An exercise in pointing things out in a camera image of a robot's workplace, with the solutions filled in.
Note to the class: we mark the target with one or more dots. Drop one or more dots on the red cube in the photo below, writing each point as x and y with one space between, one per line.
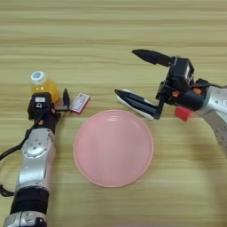
183 113

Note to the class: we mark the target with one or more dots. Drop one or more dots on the pink round plate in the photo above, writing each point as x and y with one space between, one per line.
113 147

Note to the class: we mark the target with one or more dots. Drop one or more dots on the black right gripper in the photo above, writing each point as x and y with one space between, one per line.
186 99

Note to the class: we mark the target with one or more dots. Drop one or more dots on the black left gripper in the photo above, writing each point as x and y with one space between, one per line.
47 118

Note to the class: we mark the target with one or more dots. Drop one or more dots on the red and white card box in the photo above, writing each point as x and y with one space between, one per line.
79 103

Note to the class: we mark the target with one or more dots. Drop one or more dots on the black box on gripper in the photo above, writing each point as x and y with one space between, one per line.
181 72
40 102

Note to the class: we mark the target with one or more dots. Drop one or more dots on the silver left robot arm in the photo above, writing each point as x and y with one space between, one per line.
35 159

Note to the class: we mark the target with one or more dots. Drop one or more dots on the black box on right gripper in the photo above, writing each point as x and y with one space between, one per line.
181 72

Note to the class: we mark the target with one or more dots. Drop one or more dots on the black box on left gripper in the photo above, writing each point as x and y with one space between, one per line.
40 102

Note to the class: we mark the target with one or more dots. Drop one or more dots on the orange juice bottle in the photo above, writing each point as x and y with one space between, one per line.
48 87

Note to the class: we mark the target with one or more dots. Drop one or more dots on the white remote control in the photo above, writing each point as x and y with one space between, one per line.
142 112

